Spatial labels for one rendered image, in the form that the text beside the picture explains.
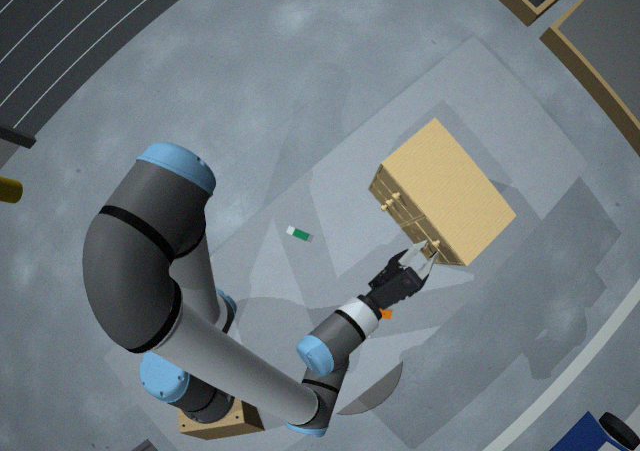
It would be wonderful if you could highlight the tan wooden chest of drawers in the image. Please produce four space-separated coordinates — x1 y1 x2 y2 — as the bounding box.
368 118 516 266

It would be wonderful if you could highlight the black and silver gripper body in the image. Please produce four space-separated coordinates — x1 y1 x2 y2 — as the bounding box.
357 267 404 320

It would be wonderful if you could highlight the green and white eraser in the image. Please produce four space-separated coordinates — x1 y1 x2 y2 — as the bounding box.
287 226 309 241

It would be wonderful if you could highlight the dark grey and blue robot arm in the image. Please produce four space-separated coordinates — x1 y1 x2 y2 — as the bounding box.
82 142 379 437

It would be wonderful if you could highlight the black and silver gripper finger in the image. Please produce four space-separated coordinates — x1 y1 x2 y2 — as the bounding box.
408 251 438 297
385 240 428 271

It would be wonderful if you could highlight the tan wooden drawer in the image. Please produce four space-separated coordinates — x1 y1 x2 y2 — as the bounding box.
417 217 463 263
370 185 405 225
408 221 449 263
374 177 413 222
378 167 423 218
401 225 432 260

